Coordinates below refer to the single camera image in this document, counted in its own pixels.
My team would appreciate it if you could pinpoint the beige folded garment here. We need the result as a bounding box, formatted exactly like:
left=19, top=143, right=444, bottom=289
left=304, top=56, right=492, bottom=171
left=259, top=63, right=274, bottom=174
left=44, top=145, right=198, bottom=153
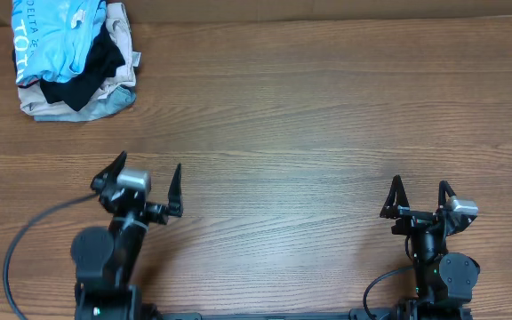
left=12, top=1, right=140, bottom=122

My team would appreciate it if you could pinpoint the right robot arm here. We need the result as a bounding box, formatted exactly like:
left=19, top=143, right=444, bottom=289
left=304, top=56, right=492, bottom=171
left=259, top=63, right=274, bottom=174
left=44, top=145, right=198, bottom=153
left=380, top=175, right=481, bottom=319

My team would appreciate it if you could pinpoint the black garment on pile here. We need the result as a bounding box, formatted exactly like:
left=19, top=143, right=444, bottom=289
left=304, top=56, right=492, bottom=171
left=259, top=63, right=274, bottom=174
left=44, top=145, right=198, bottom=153
left=18, top=23, right=125, bottom=111

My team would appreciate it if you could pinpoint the light blue printed t-shirt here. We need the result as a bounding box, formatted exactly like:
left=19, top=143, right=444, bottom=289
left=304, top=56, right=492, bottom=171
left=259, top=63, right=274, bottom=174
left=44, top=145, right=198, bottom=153
left=11, top=0, right=107, bottom=86

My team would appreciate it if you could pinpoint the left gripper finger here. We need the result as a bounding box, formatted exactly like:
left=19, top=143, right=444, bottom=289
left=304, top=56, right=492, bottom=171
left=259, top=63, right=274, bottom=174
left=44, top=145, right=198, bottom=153
left=90, top=151, right=127, bottom=189
left=168, top=164, right=183, bottom=218

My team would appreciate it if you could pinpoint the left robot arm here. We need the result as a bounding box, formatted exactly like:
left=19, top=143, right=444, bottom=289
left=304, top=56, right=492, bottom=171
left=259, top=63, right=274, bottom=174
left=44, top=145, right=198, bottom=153
left=70, top=152, right=183, bottom=320

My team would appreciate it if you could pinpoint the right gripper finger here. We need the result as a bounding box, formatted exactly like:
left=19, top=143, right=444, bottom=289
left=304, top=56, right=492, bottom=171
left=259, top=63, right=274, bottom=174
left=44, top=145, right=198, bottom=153
left=380, top=175, right=410, bottom=218
left=438, top=180, right=456, bottom=208

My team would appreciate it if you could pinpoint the grey-blue folded garment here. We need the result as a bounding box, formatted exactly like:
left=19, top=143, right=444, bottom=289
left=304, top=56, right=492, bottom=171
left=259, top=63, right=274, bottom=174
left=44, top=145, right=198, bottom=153
left=34, top=86, right=136, bottom=123

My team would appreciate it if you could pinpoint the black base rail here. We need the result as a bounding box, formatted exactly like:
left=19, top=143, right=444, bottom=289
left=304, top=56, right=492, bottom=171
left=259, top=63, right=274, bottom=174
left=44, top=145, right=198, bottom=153
left=152, top=308, right=474, bottom=320

